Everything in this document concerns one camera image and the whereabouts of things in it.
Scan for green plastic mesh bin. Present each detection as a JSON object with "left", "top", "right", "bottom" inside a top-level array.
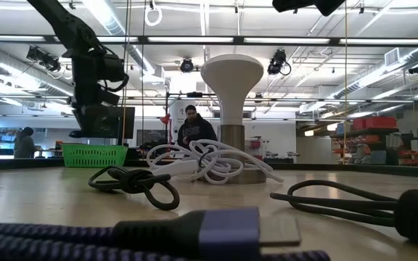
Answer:
[{"left": 61, "top": 144, "right": 129, "bottom": 169}]

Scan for black monitor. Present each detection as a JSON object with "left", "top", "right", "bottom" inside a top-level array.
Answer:
[{"left": 136, "top": 129, "right": 167, "bottom": 146}]

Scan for person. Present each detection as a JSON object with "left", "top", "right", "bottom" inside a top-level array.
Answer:
[
  {"left": 176, "top": 104, "right": 218, "bottom": 150},
  {"left": 12, "top": 126, "right": 37, "bottom": 160}
]

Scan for white bulb lamp metal base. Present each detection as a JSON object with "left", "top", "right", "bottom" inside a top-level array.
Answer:
[{"left": 200, "top": 53, "right": 268, "bottom": 185}]

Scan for black linear ceiling light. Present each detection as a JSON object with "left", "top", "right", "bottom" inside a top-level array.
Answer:
[{"left": 0, "top": 34, "right": 418, "bottom": 47}]

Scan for storage shelf rack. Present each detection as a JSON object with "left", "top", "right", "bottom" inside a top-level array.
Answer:
[{"left": 330, "top": 127, "right": 418, "bottom": 166}]

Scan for red storage bins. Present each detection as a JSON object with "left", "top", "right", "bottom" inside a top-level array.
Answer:
[{"left": 353, "top": 116, "right": 398, "bottom": 131}]

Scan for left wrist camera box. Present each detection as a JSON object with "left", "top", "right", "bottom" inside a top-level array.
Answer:
[{"left": 102, "top": 54, "right": 128, "bottom": 83}]

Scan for white USB cable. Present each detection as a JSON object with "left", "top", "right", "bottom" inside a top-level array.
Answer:
[{"left": 144, "top": 138, "right": 284, "bottom": 186}]

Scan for silver ceiling duct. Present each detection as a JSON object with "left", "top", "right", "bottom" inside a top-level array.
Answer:
[
  {"left": 334, "top": 46, "right": 418, "bottom": 99},
  {"left": 0, "top": 50, "right": 74, "bottom": 99}
]

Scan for yellow hanging cord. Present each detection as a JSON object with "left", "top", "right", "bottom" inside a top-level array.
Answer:
[{"left": 121, "top": 0, "right": 132, "bottom": 146}]

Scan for white hanging ring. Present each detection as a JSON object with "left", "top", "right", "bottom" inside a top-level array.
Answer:
[{"left": 144, "top": 4, "right": 164, "bottom": 28}]

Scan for purple braided USB cable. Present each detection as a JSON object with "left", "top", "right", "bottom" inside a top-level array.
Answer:
[{"left": 0, "top": 207, "right": 332, "bottom": 261}]

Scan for black aluminium table frame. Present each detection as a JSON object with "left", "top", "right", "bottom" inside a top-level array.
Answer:
[{"left": 0, "top": 157, "right": 418, "bottom": 180}]

